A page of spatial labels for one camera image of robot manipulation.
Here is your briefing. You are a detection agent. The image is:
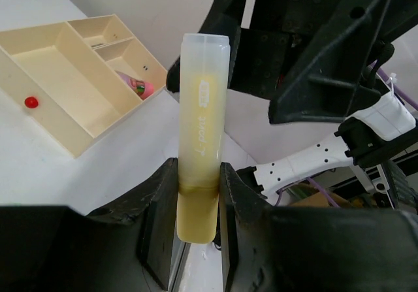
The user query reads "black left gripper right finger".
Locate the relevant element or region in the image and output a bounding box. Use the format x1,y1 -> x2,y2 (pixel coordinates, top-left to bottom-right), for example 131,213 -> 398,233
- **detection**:
219,163 -> 417,291

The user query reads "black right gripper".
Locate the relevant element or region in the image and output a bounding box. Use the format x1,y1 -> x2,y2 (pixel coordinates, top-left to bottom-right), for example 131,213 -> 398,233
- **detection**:
166,0 -> 417,124

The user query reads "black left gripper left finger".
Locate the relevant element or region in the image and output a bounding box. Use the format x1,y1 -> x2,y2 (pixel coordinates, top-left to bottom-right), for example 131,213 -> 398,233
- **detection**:
1,158 -> 178,291

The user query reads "yellow highlighter marker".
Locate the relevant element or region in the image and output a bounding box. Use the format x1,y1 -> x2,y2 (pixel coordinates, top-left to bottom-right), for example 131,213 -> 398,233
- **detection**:
176,33 -> 231,244

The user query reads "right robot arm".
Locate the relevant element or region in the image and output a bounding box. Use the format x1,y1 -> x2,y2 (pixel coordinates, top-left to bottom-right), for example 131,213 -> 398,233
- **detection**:
200,0 -> 417,203

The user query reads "pink eraser in tray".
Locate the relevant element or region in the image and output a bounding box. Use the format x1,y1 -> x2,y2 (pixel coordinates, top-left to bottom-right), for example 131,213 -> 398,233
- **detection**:
116,71 -> 154,100

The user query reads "small red ball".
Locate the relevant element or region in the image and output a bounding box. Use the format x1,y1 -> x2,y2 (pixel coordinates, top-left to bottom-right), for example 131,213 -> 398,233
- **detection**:
24,96 -> 39,109

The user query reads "cream compartment organizer tray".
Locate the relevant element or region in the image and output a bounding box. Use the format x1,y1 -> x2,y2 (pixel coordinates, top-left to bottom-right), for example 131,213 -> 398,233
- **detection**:
1,15 -> 167,157

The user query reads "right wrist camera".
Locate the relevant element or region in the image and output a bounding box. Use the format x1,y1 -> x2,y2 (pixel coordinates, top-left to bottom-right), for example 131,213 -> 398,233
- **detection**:
349,92 -> 416,142

